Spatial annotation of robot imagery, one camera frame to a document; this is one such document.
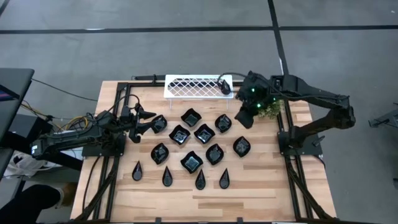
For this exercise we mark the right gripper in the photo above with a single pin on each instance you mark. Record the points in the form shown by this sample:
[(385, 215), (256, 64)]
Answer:
[(250, 102)]

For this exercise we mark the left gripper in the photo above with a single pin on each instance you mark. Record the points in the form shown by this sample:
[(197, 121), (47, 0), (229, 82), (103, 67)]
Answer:
[(128, 119)]

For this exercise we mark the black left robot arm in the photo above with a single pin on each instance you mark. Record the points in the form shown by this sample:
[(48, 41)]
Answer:
[(93, 130)]

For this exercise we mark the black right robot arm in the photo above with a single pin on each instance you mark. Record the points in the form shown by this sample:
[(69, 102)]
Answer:
[(311, 92)]

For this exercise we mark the green potted plant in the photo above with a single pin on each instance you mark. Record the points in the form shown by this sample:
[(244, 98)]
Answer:
[(270, 110)]

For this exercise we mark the white flat box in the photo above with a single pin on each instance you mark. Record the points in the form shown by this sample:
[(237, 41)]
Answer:
[(73, 154)]

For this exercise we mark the black table clamp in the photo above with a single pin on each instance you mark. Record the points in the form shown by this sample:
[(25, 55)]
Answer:
[(158, 220), (239, 220)]

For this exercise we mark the white bag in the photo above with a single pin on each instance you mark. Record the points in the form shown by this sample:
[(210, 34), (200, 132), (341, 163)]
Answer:
[(21, 165)]

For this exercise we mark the black desk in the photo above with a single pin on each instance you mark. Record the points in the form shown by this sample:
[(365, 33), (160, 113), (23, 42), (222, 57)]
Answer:
[(12, 81)]

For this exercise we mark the black metal stand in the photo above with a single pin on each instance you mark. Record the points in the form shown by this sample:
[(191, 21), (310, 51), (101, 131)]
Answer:
[(387, 119)]

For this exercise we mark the person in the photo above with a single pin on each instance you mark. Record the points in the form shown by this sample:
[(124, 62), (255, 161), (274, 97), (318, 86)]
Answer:
[(28, 205)]

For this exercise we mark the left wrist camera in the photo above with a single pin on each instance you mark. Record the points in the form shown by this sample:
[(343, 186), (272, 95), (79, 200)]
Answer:
[(136, 137)]

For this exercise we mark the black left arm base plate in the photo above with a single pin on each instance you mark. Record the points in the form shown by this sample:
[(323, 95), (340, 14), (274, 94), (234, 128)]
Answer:
[(102, 152)]

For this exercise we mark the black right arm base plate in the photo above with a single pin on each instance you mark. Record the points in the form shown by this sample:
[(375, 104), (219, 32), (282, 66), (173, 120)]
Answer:
[(311, 149)]

